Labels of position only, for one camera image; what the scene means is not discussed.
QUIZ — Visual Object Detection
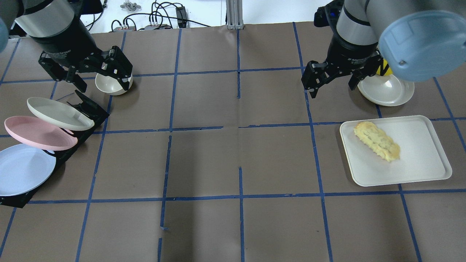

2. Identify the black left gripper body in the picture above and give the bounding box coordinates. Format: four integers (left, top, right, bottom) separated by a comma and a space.
33, 20, 109, 70

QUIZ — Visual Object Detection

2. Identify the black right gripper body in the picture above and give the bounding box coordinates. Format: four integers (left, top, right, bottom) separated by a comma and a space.
324, 35, 380, 74

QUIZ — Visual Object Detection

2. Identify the yellow bread loaf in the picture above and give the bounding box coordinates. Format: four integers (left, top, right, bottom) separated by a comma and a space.
353, 121, 400, 162

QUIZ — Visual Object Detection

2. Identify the blue plate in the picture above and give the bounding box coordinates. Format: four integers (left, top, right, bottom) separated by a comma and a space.
0, 144, 56, 197

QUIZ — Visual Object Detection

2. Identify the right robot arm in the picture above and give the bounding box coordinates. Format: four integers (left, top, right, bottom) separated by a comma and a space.
301, 0, 466, 98

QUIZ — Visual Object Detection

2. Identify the cream plate in rack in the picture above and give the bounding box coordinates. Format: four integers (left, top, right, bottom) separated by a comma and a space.
27, 97, 94, 131

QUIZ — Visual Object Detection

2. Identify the black plate rack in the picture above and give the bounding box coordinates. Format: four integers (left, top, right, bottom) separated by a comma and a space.
1, 91, 109, 208

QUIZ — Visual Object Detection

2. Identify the pink plate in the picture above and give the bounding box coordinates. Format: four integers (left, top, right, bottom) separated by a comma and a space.
4, 116, 78, 151

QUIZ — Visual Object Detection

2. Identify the cream bowl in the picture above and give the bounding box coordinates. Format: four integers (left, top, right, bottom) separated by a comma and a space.
95, 74, 127, 96

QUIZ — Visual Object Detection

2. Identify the white shallow dish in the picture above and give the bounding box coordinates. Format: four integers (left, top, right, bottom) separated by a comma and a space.
357, 75, 415, 107

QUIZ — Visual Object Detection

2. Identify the black power adapter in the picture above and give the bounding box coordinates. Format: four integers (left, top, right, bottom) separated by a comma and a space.
176, 6, 188, 28

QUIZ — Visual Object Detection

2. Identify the white rectangular tray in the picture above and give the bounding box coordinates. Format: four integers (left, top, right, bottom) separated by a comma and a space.
340, 115, 452, 186

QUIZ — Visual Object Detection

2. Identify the black cable bundle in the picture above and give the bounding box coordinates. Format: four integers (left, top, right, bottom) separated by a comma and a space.
111, 0, 212, 33

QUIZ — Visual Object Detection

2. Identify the aluminium frame post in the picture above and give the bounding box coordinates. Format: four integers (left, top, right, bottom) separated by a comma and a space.
226, 0, 244, 30

